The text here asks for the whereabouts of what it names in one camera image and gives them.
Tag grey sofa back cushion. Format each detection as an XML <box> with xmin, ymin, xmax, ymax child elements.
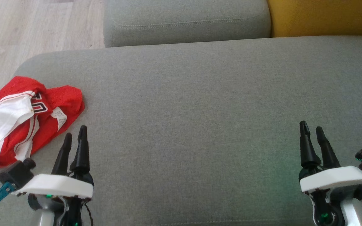
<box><xmin>103</xmin><ymin>0</ymin><xmax>272</xmax><ymax>48</ymax></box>

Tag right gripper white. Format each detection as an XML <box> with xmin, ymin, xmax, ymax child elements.
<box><xmin>299</xmin><ymin>121</ymin><xmax>362</xmax><ymax>226</ymax></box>

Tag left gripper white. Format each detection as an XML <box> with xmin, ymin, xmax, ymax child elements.
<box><xmin>11</xmin><ymin>125</ymin><xmax>93</xmax><ymax>226</ymax></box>

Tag red jersey white sleeves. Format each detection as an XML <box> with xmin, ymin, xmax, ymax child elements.
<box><xmin>0</xmin><ymin>76</ymin><xmax>85</xmax><ymax>148</ymax></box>

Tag yellow cushion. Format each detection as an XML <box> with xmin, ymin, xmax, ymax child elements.
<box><xmin>266</xmin><ymin>0</ymin><xmax>362</xmax><ymax>38</ymax></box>

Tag grey fabric sofa seat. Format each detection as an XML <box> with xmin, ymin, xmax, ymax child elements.
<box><xmin>0</xmin><ymin>35</ymin><xmax>362</xmax><ymax>226</ymax></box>

